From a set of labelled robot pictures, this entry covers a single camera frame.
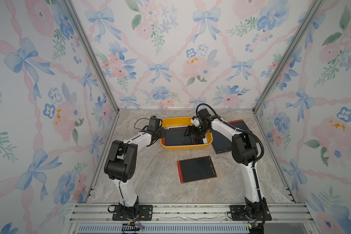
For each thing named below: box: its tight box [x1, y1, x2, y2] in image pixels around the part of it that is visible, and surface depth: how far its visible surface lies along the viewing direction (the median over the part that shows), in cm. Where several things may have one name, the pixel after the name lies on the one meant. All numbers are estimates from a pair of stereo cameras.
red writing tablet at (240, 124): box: [227, 118, 252, 132], surface depth 115 cm
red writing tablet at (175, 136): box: [162, 128, 205, 146], surface depth 103 cm
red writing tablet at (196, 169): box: [176, 155, 218, 184], surface depth 90 cm
